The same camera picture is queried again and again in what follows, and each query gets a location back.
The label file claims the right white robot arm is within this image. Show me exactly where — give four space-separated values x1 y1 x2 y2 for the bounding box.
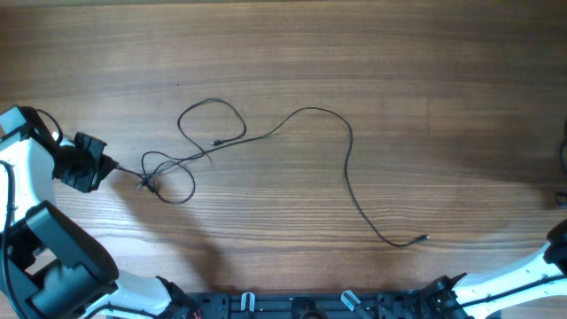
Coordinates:
420 221 566 318

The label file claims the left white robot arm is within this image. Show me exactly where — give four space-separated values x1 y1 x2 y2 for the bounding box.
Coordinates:
1 105 201 318

